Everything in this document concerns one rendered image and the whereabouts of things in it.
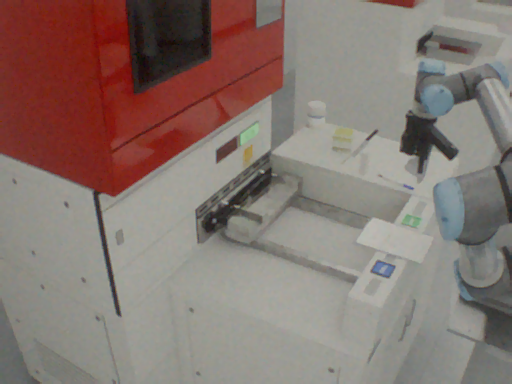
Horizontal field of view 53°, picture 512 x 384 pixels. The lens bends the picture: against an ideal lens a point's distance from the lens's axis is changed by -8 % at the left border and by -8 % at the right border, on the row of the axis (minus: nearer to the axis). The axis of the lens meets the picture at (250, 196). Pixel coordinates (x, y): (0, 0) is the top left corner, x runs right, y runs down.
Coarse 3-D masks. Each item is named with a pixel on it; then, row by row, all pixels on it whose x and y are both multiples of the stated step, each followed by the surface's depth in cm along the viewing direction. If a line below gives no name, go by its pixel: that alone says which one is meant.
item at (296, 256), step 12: (252, 240) 173; (264, 240) 172; (276, 252) 170; (288, 252) 167; (300, 252) 167; (312, 264) 164; (324, 264) 162; (336, 264) 162; (336, 276) 161; (348, 276) 159
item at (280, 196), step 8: (280, 184) 195; (272, 192) 190; (280, 192) 190; (288, 192) 190; (296, 192) 192; (264, 200) 186; (272, 200) 186; (280, 200) 186; (288, 200) 188; (264, 208) 182; (272, 208) 182; (280, 208) 184; (272, 216) 180; (256, 224) 174; (264, 224) 176; (232, 232) 171; (256, 232) 172; (240, 240) 171; (248, 240) 169
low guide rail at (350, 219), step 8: (296, 200) 192; (304, 200) 191; (304, 208) 191; (312, 208) 189; (320, 208) 188; (328, 208) 187; (328, 216) 187; (336, 216) 186; (344, 216) 184; (352, 216) 183; (352, 224) 183; (360, 224) 182
